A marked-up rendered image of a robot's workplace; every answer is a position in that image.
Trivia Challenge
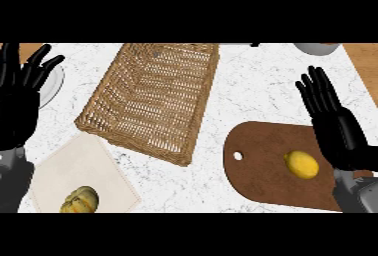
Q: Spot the brown wicker basket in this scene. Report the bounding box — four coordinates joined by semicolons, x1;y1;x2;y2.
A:
73;43;221;168

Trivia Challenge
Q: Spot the white plate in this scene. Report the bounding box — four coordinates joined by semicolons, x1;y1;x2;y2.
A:
36;63;66;110

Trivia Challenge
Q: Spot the yellow lemon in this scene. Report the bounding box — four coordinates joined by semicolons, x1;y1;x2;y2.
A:
281;150;320;180

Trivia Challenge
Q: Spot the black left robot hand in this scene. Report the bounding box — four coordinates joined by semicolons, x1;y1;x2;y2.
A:
0;43;66;152

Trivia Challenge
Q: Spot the yellow-green squash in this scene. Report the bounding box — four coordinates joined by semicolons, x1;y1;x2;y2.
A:
58;185;100;214

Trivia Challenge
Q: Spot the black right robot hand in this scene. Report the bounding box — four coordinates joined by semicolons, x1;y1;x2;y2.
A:
293;65;378;173

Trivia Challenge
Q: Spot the brown wooden cutting board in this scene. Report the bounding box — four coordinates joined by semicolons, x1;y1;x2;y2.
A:
221;120;374;212

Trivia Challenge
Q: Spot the beige cloth placemat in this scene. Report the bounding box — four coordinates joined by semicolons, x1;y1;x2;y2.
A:
26;131;142;214

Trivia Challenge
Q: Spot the grey round bowl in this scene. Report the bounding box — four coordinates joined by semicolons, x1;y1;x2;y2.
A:
292;43;342;57

